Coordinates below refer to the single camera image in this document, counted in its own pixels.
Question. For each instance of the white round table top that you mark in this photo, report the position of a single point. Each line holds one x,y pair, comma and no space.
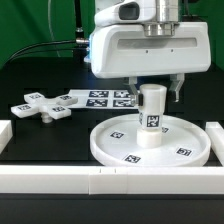
114,143

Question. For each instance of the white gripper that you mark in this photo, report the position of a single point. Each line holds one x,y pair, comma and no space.
124,51

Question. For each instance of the white cross table base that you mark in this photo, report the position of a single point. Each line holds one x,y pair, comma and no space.
50,109

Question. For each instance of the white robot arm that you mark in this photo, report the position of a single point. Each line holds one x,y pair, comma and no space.
158,17

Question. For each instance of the black pole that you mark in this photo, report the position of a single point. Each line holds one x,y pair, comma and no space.
79,33

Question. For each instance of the white marker sheet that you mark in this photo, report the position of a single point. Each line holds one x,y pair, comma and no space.
102,99

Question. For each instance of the white front fence bar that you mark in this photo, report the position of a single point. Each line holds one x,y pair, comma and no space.
110,180

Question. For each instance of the white left fence bar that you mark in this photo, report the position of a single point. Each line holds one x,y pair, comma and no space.
5,133

